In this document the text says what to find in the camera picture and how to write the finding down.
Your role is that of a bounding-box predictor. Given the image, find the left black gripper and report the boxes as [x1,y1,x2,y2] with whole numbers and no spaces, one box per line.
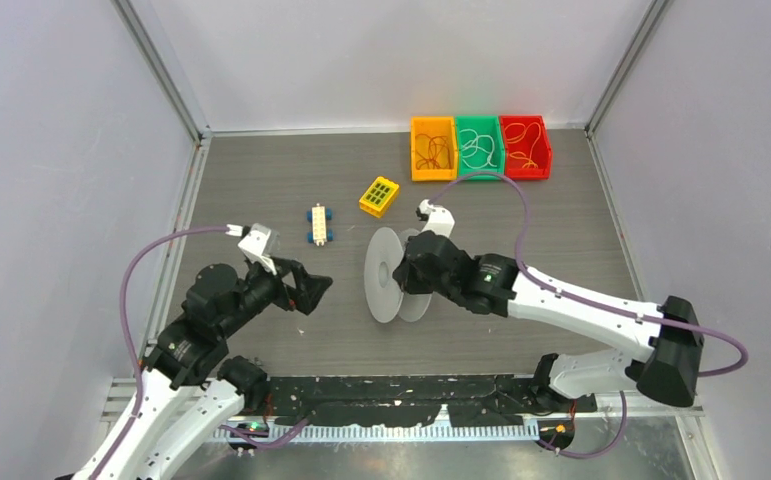
[221,250,332,335]

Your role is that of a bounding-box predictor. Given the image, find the grey cable spool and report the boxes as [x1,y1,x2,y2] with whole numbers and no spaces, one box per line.
[363,227,431,323]

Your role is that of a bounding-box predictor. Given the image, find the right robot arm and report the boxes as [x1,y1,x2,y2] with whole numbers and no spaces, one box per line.
[392,231,704,411]

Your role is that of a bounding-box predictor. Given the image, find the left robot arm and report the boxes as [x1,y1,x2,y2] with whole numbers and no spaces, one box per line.
[72,259,333,479]

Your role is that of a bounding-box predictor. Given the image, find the yellow toy brick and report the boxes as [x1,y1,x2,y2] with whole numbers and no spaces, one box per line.
[358,176,400,218]

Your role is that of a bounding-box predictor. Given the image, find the orange bin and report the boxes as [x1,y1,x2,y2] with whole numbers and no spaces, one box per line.
[410,116,458,182]

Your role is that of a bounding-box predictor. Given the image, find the green bin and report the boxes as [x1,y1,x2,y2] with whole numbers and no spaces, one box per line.
[455,116,506,177]

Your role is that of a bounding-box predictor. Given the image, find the red bin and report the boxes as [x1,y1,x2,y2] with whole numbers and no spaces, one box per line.
[498,115,553,181]

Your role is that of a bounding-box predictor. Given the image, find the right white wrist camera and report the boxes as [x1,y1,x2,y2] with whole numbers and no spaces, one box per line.
[416,199,455,238]

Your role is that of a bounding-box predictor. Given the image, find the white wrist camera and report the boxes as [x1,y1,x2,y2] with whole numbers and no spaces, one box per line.
[416,199,455,238]
[225,223,278,275]

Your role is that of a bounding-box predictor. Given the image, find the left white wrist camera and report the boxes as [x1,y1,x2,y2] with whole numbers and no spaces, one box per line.
[225,223,278,275]

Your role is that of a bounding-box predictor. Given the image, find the white wire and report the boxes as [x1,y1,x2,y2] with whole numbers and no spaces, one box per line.
[459,129,500,170]

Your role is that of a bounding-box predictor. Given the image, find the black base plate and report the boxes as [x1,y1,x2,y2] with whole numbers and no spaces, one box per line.
[258,374,596,427]

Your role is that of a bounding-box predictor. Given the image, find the slotted cable duct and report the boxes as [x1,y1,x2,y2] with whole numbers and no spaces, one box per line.
[212,423,545,444]

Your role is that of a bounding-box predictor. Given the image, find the orange wire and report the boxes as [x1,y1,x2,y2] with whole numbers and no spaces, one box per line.
[505,122,548,170]

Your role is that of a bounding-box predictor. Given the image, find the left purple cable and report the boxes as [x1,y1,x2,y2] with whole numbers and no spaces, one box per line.
[86,225,234,480]

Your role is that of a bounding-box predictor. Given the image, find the left aluminium frame post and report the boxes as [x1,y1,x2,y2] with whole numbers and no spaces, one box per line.
[111,0,213,142]

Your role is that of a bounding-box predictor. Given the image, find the aluminium frame post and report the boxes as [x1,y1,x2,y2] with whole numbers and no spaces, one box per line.
[584,0,674,137]
[111,0,213,142]

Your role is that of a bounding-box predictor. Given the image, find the right aluminium frame post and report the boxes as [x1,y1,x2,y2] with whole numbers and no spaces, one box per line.
[584,0,674,137]

